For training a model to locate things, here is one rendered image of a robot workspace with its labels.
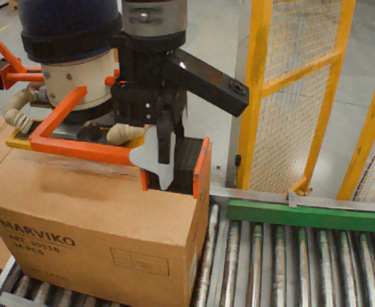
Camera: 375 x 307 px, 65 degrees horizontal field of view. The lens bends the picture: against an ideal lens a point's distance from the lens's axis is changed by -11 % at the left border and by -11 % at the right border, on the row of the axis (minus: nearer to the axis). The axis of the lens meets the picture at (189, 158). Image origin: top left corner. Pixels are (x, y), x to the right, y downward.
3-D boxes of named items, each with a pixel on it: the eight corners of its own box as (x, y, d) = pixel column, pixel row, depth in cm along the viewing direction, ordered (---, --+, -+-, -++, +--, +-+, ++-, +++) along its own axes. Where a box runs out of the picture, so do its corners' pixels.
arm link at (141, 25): (193, -10, 36) (177, 5, 30) (193, 25, 39) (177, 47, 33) (133, -10, 38) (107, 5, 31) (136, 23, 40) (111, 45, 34)
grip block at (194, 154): (209, 161, 53) (209, 136, 50) (198, 200, 47) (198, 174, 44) (158, 154, 55) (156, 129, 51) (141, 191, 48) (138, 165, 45)
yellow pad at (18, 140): (145, 138, 76) (144, 120, 72) (131, 166, 68) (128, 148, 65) (27, 124, 81) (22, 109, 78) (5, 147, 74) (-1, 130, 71)
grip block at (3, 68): (26, 74, 83) (21, 55, 79) (5, 92, 75) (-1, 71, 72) (5, 74, 84) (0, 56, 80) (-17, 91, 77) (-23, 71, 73)
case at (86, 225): (207, 224, 127) (212, 141, 102) (186, 317, 97) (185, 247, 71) (69, 199, 136) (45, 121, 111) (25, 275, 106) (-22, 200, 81)
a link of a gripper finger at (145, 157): (133, 184, 47) (134, 121, 44) (173, 189, 46) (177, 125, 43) (125, 192, 44) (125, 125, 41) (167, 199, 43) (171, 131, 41)
